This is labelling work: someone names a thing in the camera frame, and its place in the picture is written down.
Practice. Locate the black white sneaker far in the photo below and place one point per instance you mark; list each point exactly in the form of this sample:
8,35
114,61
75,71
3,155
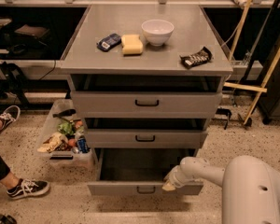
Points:
9,116

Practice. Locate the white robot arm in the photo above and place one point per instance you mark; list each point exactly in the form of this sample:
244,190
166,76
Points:
250,187

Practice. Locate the blue snack packet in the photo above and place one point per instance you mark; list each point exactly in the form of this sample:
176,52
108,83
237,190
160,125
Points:
109,42

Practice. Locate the grey drawer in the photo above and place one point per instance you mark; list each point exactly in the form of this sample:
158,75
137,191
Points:
144,105
139,171
145,138

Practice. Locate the black white sneaker near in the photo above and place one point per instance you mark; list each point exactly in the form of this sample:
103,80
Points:
28,188

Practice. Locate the wooden broom stick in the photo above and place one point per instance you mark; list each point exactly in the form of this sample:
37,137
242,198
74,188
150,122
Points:
239,28

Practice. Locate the grey bottom drawer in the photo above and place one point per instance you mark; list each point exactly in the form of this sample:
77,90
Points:
139,171

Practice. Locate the white bowl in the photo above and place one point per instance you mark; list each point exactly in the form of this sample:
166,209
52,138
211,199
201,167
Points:
157,32

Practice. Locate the green leafy toy vegetable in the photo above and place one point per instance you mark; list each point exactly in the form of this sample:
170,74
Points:
66,128

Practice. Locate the beige crumpled snack bag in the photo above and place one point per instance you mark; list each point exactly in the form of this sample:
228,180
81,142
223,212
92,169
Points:
57,141

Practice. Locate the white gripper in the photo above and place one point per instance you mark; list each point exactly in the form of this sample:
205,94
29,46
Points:
176,177

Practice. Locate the grey top drawer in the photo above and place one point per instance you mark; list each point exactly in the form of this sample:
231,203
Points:
144,105

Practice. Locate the black white sneaker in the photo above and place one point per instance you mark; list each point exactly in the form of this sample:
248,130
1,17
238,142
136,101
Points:
28,188
9,116

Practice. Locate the blue soda can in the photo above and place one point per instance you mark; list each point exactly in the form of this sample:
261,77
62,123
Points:
82,145

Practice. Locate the grey middle drawer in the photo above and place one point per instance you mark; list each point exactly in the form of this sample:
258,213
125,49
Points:
145,138

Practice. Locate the grey drawer cabinet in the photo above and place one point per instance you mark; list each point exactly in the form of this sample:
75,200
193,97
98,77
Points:
157,69

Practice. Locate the clear plastic storage bin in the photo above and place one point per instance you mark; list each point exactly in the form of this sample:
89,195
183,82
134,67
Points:
62,111

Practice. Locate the black chocolate bar wrapper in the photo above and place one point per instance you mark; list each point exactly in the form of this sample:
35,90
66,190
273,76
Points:
201,57

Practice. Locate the yellow sponge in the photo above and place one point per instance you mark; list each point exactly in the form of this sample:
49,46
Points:
131,45

